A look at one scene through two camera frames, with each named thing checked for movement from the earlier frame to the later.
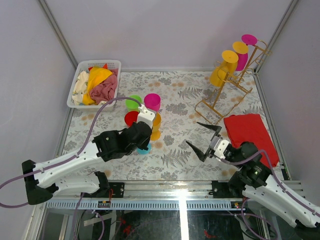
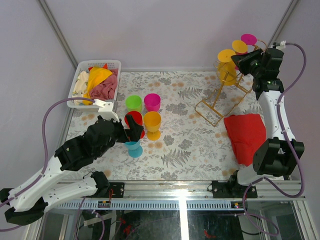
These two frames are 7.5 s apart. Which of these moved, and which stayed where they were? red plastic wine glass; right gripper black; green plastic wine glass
Moved: right gripper black
Stayed: red plastic wine glass; green plastic wine glass
